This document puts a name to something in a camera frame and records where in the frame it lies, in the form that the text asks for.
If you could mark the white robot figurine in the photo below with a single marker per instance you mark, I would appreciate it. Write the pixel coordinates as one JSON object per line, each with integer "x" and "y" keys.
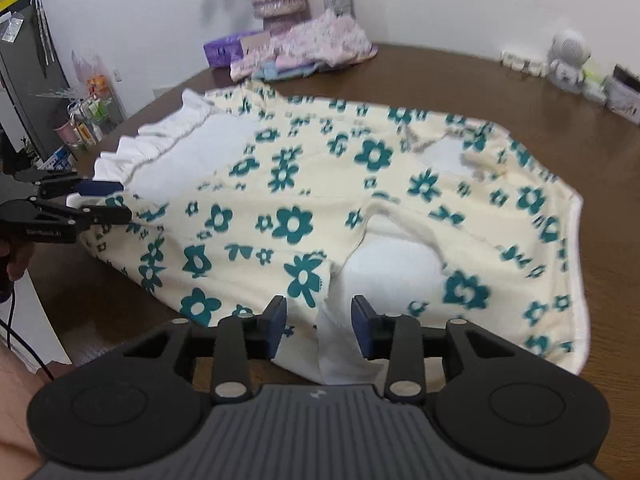
{"x": 567, "y": 60}

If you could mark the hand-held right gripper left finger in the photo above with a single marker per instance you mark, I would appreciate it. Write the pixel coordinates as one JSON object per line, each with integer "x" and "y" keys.
{"x": 277, "y": 322}

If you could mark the person's left hand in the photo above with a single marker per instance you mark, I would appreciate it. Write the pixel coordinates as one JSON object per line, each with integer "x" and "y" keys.
{"x": 17, "y": 260}

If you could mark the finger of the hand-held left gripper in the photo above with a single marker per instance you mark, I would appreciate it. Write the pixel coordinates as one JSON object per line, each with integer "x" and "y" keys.
{"x": 100, "y": 188}
{"x": 107, "y": 216}

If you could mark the small white green boxes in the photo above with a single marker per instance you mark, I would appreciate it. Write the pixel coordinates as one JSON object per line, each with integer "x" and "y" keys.
{"x": 595, "y": 87}

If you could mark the grey tin box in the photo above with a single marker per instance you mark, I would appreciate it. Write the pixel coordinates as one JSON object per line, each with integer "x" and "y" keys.
{"x": 625, "y": 95}

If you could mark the cluttered small household items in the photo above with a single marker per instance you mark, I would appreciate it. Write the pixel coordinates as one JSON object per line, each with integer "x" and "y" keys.
{"x": 90, "y": 110}

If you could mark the cream green floral dress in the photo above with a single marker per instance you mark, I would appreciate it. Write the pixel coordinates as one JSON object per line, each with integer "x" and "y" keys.
{"x": 350, "y": 200}

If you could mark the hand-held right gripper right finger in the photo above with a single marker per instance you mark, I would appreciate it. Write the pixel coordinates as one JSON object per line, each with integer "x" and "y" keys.
{"x": 361, "y": 327}

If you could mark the grey refrigerator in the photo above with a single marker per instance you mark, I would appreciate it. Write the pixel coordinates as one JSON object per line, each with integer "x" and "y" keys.
{"x": 25, "y": 70}

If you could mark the white connector strip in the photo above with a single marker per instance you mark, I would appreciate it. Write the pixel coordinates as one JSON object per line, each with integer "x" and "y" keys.
{"x": 522, "y": 62}

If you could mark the light blue garment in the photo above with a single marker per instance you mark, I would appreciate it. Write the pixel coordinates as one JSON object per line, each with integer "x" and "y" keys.
{"x": 287, "y": 72}

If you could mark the pink floral garment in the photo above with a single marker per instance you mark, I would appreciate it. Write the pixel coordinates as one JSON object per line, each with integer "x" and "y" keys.
{"x": 320, "y": 40}

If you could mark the purple tissue pack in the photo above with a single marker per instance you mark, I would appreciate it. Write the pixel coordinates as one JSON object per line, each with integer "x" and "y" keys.
{"x": 225, "y": 49}

